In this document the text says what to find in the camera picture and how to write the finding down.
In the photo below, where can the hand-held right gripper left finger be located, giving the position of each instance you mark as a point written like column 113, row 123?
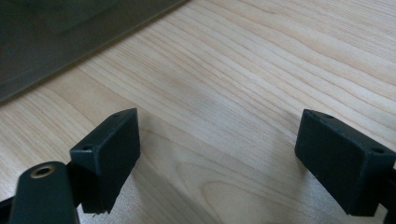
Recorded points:
column 109, row 155

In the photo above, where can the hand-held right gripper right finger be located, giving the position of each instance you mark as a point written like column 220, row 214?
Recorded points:
column 342, row 161

